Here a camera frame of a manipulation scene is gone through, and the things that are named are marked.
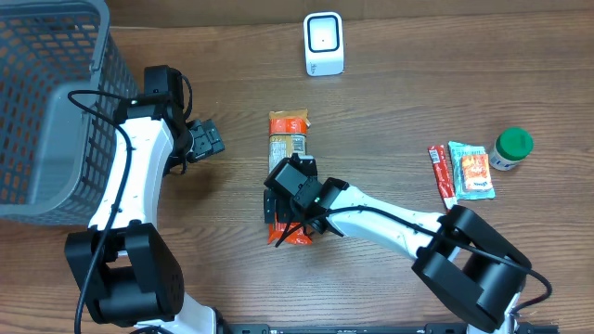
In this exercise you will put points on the red stick sachet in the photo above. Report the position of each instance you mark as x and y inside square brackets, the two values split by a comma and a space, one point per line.
[442, 175]

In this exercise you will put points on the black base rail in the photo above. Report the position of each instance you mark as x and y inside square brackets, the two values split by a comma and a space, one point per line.
[431, 328]

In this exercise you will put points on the white barcode scanner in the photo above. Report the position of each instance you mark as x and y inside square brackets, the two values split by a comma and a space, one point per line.
[323, 44]

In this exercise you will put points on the orange noodle packet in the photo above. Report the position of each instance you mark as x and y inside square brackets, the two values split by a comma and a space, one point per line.
[287, 135]

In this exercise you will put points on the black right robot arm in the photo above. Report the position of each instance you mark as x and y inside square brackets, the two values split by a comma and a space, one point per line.
[471, 269]

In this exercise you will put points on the grey plastic mesh basket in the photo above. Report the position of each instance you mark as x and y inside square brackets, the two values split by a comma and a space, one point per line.
[57, 56]

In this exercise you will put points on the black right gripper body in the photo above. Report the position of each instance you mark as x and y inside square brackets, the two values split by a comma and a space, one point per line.
[277, 210]

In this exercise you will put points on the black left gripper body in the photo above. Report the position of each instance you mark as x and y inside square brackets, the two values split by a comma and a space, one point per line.
[207, 140]

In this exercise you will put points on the green lid white jar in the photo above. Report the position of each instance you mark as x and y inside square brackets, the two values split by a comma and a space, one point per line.
[510, 148]

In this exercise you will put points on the small orange white box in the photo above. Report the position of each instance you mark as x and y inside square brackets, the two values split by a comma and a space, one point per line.
[475, 172]

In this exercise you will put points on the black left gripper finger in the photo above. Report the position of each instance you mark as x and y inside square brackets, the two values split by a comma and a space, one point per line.
[213, 144]
[210, 131]

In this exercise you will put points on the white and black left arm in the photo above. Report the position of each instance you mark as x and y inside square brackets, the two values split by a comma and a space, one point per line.
[126, 273]

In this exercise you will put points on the teal wet wipes pack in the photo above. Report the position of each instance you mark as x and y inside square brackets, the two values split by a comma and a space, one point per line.
[457, 151]

